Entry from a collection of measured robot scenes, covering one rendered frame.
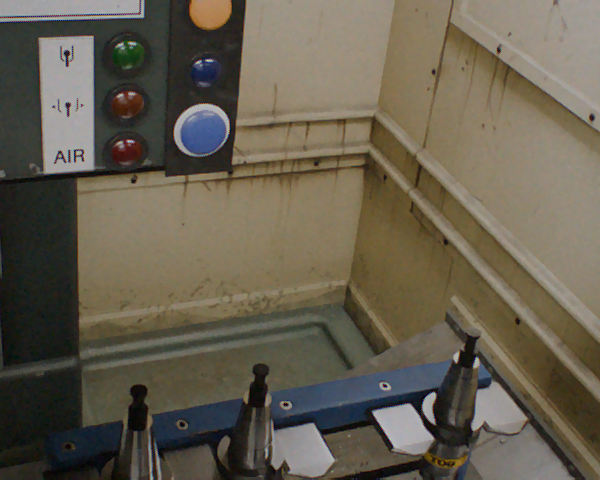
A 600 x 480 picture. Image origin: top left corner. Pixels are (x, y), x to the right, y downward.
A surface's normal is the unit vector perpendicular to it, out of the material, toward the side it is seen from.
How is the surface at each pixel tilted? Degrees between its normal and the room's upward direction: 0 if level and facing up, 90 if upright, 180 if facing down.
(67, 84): 90
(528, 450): 25
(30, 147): 90
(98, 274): 90
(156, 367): 0
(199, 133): 88
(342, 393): 0
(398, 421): 0
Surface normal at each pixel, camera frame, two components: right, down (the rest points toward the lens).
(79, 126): 0.37, 0.53
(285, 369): 0.11, -0.84
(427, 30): -0.92, 0.11
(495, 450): -0.28, -0.72
